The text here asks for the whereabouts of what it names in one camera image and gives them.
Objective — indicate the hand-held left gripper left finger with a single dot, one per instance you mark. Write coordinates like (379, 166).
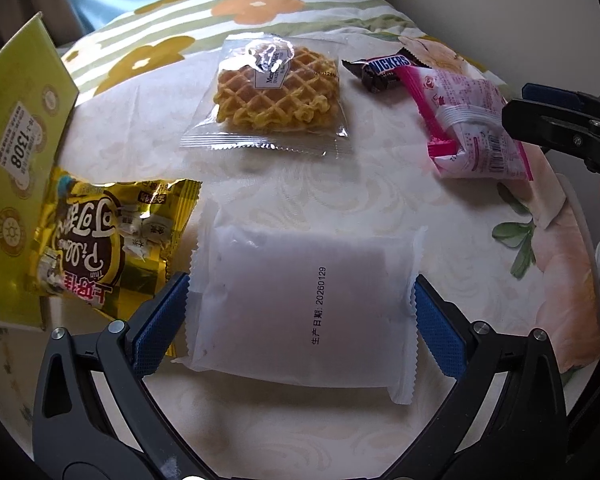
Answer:
(162, 330)

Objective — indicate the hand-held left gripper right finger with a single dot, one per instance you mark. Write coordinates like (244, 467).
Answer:
(437, 332)

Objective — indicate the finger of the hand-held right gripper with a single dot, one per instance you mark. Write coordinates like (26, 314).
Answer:
(565, 132)
(555, 95)

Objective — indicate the gold snack packet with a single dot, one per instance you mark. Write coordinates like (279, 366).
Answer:
(105, 225)

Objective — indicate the white frosted snack packet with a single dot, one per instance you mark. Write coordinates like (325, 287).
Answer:
(290, 300)

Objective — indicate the green cardboard box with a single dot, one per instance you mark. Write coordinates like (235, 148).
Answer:
(10, 110)

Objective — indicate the pink white snack packet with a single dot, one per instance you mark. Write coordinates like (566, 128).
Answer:
(470, 125)

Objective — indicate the pink floral cloth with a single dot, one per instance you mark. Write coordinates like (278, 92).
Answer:
(570, 280)

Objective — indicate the brown chocolate bar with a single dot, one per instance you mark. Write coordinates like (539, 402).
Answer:
(380, 67)

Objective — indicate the clear waffle packet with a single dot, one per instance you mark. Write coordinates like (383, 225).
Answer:
(275, 95)

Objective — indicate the floral striped blanket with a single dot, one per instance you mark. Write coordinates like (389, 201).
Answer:
(180, 25)

